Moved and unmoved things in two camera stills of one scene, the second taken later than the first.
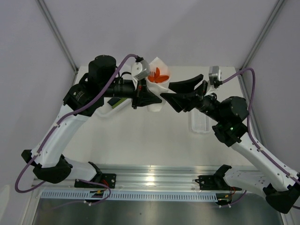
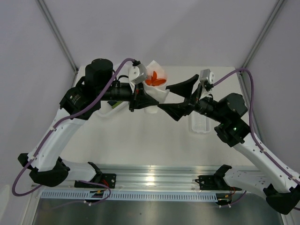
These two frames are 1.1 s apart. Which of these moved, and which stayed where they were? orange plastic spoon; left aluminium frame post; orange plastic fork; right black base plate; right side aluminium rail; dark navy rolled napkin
Moved: orange plastic spoon; orange plastic fork
Stayed: dark navy rolled napkin; left aluminium frame post; right black base plate; right side aluminium rail
